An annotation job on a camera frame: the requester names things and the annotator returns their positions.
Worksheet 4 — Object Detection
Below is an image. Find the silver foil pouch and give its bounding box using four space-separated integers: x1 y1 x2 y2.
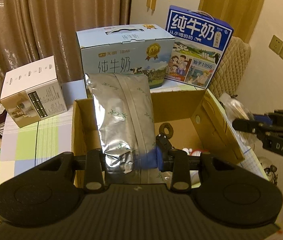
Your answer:
85 73 165 184

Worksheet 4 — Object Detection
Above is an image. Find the cotton swab plastic bag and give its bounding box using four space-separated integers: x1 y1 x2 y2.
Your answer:
219 93 254 125

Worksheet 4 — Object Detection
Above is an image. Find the brown cardboard box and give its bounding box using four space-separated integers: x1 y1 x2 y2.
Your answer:
71 88 246 189

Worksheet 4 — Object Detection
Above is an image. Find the quilted beige chair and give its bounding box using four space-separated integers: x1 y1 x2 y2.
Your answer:
208 36 251 99

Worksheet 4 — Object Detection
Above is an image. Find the checkered tablecloth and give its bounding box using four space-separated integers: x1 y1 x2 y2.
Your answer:
0 80 87 183

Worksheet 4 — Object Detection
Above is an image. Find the white product box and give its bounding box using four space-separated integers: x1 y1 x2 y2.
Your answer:
0 56 67 128

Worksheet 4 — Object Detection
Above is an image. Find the dark blue milk carton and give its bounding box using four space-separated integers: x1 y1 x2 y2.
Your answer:
165 5 234 89

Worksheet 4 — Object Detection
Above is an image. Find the light blue milk carton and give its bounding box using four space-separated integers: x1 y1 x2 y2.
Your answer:
76 24 175 88

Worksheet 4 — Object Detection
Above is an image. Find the wall socket pair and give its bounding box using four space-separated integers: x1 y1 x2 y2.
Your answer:
268 35 283 60

